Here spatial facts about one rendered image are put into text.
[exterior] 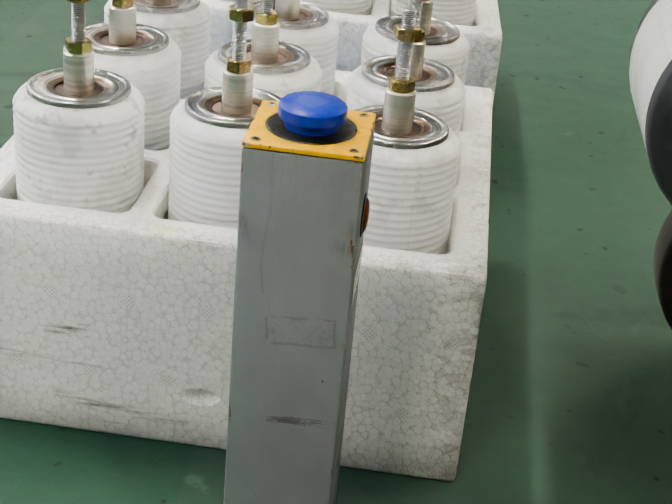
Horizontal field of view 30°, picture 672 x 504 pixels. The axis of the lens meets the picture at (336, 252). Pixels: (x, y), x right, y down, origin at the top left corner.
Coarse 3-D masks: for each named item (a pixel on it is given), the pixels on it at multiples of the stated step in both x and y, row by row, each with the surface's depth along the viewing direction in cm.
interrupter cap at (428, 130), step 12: (360, 108) 93; (372, 108) 93; (420, 120) 92; (432, 120) 92; (384, 132) 90; (420, 132) 90; (432, 132) 90; (444, 132) 90; (384, 144) 88; (396, 144) 87; (408, 144) 88; (420, 144) 88; (432, 144) 88
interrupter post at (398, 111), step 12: (396, 96) 89; (408, 96) 89; (384, 108) 90; (396, 108) 89; (408, 108) 89; (384, 120) 90; (396, 120) 89; (408, 120) 90; (396, 132) 90; (408, 132) 90
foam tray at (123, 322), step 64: (0, 192) 93; (0, 256) 91; (64, 256) 90; (128, 256) 90; (192, 256) 89; (384, 256) 88; (448, 256) 89; (0, 320) 93; (64, 320) 93; (128, 320) 92; (192, 320) 91; (384, 320) 89; (448, 320) 89; (0, 384) 96; (64, 384) 95; (128, 384) 95; (192, 384) 94; (384, 384) 92; (448, 384) 91; (384, 448) 94; (448, 448) 94
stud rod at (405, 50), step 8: (408, 8) 87; (408, 16) 87; (408, 24) 87; (400, 48) 88; (408, 48) 88; (400, 56) 88; (408, 56) 88; (400, 64) 88; (408, 64) 88; (400, 72) 88; (408, 72) 89; (400, 80) 89
